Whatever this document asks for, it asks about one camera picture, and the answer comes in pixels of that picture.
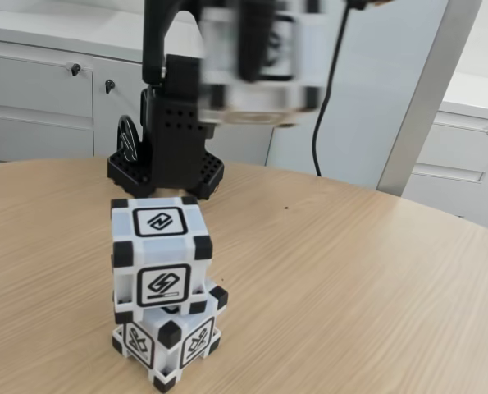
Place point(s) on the white cube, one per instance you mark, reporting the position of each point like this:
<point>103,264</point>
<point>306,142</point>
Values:
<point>198,344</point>
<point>161,250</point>
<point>301,41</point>

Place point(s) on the black cabinet key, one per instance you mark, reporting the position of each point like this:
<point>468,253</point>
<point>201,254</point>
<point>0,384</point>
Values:
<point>109,85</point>
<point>75,69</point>

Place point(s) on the black round clamp knob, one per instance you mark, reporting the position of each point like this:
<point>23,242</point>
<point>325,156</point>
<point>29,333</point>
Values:
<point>127,139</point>

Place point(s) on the white cabinet with keys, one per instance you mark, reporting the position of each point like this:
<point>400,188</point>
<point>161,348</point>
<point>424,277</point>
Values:
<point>34,102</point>

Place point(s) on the white cabinet with lock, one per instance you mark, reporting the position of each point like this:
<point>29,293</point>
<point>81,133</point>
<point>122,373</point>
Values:
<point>465,164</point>

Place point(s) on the white cube, crossed-letter symbol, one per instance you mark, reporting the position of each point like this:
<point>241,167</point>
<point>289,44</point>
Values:
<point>198,344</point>

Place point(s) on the grey metal post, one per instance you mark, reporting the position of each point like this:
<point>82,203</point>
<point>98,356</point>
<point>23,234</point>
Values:
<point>432,102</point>

